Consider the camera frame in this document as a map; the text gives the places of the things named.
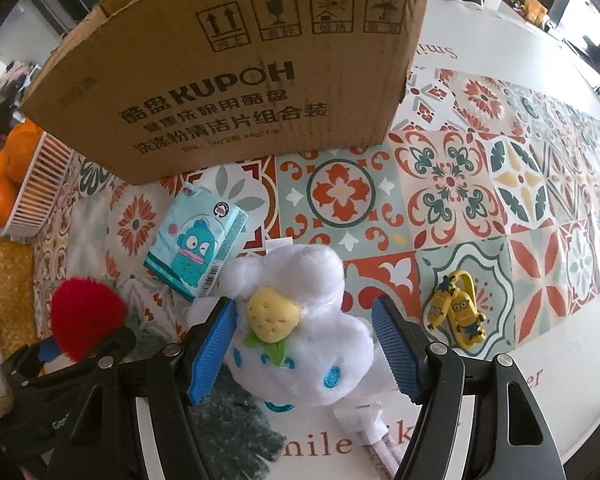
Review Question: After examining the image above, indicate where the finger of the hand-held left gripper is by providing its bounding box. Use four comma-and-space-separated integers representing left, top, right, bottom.
77, 327, 137, 362
2, 337, 81, 387

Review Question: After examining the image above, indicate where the yellow cartoon keychain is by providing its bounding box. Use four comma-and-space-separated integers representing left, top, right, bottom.
422, 269, 487, 348

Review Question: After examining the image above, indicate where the red fluffy plush ball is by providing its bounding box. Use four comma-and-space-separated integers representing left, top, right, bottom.
50, 276, 127, 361

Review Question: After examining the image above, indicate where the white slatted fruit basket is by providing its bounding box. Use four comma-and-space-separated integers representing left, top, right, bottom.
0, 132, 76, 238

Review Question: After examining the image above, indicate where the brown cardboard box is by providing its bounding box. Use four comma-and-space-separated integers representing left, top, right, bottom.
20, 0, 441, 186

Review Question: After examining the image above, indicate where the yellow woven tissue box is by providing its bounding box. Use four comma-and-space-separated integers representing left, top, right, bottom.
0, 235, 38, 356

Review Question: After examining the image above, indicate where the white plush toy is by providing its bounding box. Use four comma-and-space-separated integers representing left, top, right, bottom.
215, 245, 403, 466

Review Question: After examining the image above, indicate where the teal cartoon tissue pack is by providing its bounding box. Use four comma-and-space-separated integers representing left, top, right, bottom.
144, 191, 250, 303

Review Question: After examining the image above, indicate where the dark green fuzzy cloth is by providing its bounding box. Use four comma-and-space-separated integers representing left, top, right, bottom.
190, 372, 281, 480

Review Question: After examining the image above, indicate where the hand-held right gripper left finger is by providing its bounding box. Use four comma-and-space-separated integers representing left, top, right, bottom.
45, 297, 238, 480

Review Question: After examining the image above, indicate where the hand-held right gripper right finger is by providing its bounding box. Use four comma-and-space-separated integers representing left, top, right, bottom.
372, 296, 566, 480

